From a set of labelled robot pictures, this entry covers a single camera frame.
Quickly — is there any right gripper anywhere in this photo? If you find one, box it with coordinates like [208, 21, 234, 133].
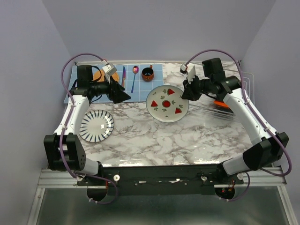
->
[181, 74, 213, 101]

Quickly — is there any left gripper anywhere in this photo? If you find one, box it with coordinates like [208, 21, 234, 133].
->
[90, 74, 131, 104]

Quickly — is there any watermelon pattern plate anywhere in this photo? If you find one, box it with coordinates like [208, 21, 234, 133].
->
[146, 85, 189, 123]

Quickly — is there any blue striped white plate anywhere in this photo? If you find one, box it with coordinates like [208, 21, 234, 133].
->
[79, 110, 115, 143]

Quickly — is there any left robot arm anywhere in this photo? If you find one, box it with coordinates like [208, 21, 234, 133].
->
[44, 63, 130, 185]

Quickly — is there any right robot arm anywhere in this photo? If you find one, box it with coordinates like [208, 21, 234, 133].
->
[180, 58, 289, 184]

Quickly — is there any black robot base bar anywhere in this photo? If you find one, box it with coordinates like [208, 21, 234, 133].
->
[79, 164, 243, 196]

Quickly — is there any blue grid placemat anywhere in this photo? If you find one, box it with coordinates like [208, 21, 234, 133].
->
[64, 64, 166, 104]

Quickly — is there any iridescent knife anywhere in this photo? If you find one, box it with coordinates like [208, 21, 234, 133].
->
[121, 66, 126, 87]

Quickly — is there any woven orange trivet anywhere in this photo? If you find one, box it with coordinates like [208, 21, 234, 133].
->
[93, 69, 120, 82]

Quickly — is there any iridescent spoon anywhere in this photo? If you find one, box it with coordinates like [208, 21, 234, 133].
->
[131, 65, 139, 93]

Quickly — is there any orange plate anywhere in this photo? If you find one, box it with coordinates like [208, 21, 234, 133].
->
[214, 100, 229, 108]

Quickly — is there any brown ceramic mug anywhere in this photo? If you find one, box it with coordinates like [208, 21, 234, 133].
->
[141, 65, 154, 82]

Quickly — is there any white wire dish rack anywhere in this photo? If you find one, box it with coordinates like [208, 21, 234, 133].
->
[190, 61, 255, 115]

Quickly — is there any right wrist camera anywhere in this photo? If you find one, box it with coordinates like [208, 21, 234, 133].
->
[180, 64, 196, 84]

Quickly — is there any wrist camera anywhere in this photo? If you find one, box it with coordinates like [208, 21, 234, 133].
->
[180, 64, 196, 84]
[102, 63, 117, 82]

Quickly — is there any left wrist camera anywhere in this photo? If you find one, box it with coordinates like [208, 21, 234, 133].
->
[102, 63, 117, 82]

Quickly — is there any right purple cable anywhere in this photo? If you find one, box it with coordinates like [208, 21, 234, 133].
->
[184, 49, 293, 202]

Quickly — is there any purple cable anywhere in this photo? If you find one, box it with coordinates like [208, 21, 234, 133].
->
[184, 49, 293, 202]
[60, 53, 119, 205]

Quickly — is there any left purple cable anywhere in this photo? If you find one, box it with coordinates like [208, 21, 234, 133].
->
[60, 53, 119, 205]

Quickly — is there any aluminium frame rail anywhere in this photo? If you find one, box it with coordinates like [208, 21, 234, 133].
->
[37, 169, 286, 188]

